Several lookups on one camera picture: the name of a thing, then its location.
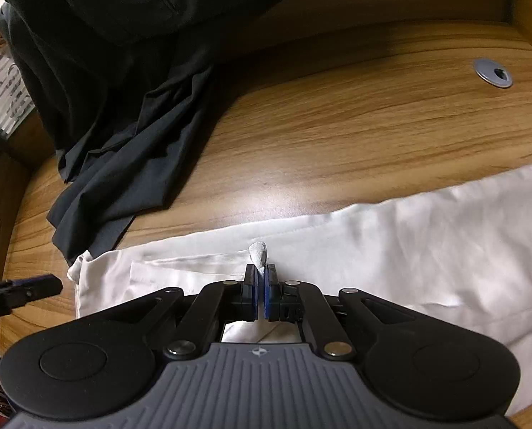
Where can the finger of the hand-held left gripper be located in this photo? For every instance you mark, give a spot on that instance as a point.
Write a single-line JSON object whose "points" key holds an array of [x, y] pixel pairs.
{"points": [[24, 292]]}

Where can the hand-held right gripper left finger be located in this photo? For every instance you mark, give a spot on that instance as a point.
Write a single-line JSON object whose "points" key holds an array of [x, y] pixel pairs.
{"points": [[253, 292]]}

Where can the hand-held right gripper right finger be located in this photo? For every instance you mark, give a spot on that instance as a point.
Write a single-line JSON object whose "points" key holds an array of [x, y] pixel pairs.
{"points": [[269, 292]]}

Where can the white satin shirt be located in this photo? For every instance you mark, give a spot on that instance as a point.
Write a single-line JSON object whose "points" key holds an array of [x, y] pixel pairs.
{"points": [[427, 241]]}

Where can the dark grey cloth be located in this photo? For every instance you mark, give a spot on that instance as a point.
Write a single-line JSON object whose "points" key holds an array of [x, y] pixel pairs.
{"points": [[113, 143]]}

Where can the frosted striped glass partition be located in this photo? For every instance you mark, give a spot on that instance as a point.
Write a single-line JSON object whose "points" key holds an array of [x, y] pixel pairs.
{"points": [[2, 85]]}

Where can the black garment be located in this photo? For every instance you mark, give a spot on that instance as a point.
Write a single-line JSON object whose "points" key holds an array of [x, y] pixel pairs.
{"points": [[136, 0]]}

